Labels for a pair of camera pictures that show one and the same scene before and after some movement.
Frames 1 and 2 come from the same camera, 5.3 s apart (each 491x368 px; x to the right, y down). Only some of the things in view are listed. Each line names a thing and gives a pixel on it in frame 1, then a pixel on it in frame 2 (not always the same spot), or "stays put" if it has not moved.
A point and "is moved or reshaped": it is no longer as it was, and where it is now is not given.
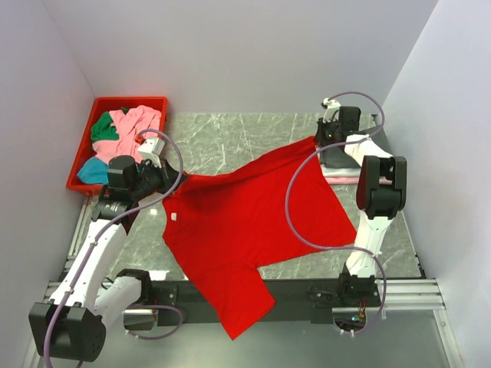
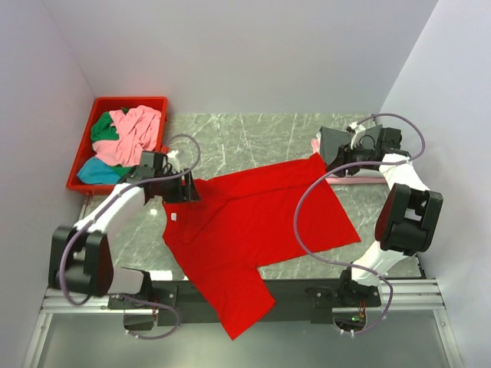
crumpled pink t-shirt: (137, 120) stays put
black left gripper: (167, 174) -> (186, 192)
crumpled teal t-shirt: (93, 171) stays put
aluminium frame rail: (412, 296) stays put
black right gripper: (319, 138) -> (345, 156)
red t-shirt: (227, 223) is moved or reshaped
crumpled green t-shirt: (101, 129) stays put
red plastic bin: (85, 151) stays put
